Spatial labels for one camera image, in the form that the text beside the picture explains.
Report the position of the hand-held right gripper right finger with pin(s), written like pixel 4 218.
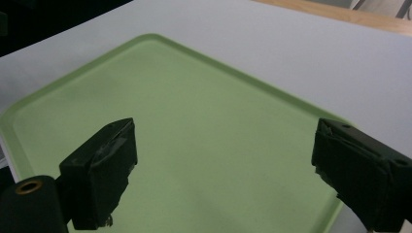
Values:
pixel 366 174

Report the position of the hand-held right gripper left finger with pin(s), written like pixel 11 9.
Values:
pixel 97 174

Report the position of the light green plastic tray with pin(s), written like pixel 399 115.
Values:
pixel 200 136

